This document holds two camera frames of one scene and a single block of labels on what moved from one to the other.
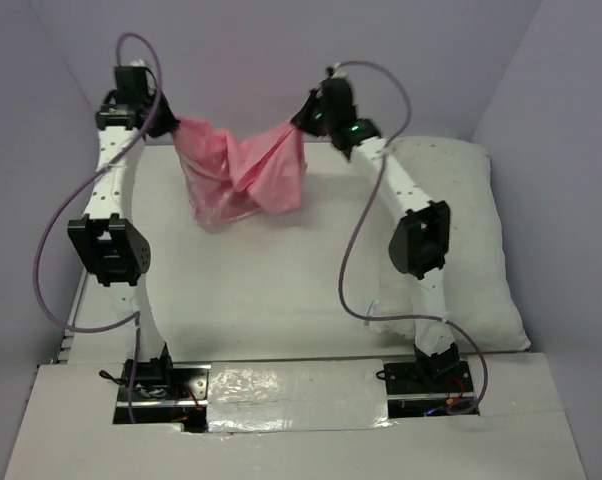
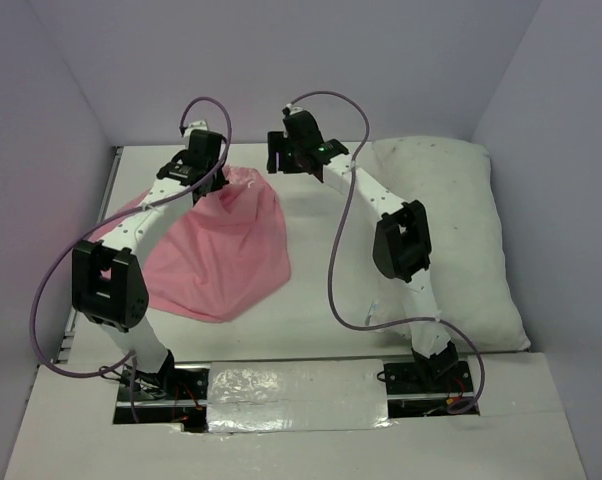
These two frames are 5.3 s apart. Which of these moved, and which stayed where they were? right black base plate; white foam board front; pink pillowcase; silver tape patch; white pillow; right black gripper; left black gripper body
Moved: pink pillowcase; right black gripper; left black gripper body
Stayed: silver tape patch; white pillow; white foam board front; right black base plate
